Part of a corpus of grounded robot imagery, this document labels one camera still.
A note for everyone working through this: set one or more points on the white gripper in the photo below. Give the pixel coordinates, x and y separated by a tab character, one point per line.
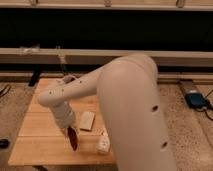
64	117

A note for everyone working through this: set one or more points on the white plastic bottle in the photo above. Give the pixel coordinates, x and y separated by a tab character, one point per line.
103	146

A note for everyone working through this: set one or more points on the dark red pepper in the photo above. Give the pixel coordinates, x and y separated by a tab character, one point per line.
73	138

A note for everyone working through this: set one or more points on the wooden table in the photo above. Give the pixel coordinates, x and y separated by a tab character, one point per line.
41	142

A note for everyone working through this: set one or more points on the blue power adapter box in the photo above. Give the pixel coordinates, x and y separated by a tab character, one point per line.
195	100

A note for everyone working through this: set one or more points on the black round object on floor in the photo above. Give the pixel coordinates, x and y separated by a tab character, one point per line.
4	143

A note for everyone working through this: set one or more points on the long wooden bench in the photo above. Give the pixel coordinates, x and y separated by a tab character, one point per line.
93	57

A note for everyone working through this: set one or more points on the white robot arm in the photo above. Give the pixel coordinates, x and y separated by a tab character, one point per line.
129	103

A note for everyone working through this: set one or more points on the beige rectangular block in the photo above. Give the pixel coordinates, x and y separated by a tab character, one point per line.
86	121

